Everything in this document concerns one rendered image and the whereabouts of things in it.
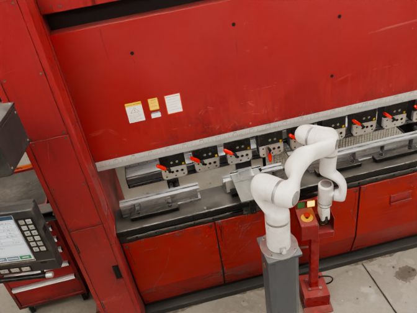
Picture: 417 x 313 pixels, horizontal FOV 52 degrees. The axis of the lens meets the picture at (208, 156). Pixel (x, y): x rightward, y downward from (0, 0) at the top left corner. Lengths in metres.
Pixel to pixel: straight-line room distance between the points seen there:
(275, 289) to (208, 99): 1.06
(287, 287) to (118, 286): 1.08
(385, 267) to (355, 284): 0.27
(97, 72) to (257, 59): 0.82
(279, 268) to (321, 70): 1.09
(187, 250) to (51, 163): 1.09
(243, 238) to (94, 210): 1.02
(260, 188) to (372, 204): 1.30
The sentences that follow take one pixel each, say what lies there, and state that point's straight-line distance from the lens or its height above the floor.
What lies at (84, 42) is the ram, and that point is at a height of 2.00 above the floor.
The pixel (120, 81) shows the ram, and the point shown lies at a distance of 2.26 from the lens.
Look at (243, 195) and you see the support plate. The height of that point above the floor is 1.00.
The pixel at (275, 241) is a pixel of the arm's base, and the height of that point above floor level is 1.09.
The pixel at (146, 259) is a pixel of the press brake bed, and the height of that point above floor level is 0.59.
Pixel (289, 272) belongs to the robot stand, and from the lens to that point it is 2.29.
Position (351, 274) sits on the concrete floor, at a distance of 3.45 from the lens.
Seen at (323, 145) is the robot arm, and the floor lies 1.45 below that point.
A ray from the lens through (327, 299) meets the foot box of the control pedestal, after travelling 3.21.
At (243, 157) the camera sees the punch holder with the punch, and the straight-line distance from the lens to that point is 2.61.
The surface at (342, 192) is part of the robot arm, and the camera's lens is 2.50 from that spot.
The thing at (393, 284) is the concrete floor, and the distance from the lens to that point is 3.44.
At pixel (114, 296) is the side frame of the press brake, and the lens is 2.94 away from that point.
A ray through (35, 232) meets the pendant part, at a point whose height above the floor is 1.48.
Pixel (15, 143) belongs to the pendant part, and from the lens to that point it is 1.86.
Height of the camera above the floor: 2.66
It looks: 35 degrees down
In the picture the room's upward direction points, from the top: 9 degrees counter-clockwise
